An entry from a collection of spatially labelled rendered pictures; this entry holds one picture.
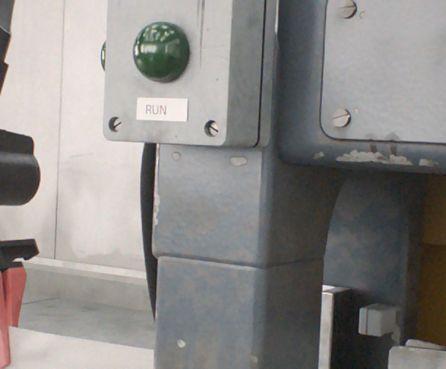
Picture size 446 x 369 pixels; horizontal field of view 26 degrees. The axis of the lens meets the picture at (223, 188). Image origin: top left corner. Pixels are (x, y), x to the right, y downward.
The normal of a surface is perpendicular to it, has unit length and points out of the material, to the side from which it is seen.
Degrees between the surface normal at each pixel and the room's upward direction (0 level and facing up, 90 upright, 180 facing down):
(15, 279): 81
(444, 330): 90
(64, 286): 90
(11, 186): 105
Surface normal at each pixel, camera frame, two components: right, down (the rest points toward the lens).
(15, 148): 0.86, 0.09
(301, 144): -0.51, 0.22
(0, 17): 0.91, -0.11
